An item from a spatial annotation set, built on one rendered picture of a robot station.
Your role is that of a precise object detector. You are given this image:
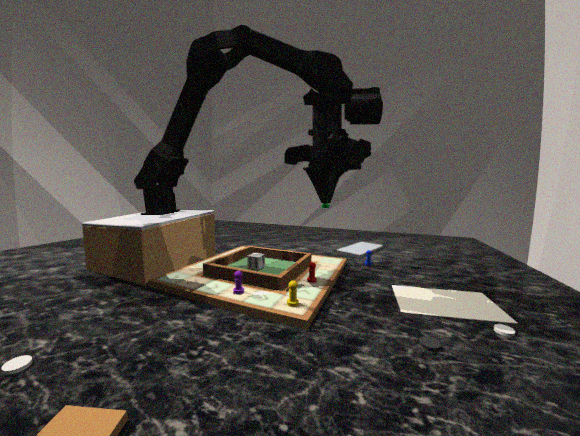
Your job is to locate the white flat disc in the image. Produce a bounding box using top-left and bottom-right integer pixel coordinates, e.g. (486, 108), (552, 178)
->
(2, 355), (33, 375)
(494, 324), (515, 337)

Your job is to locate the red pawn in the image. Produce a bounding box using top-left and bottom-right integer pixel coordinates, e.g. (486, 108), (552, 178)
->
(307, 262), (317, 283)

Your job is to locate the white die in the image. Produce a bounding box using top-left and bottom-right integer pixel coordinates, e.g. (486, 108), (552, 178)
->
(247, 253), (265, 270)

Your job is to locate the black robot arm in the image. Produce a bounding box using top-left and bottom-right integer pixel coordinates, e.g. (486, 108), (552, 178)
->
(134, 25), (383, 215)

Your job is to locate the purple pawn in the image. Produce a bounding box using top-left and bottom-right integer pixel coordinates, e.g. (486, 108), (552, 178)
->
(233, 270), (244, 295)

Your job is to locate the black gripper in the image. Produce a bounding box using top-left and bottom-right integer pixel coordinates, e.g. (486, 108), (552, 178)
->
(284, 120), (361, 203)

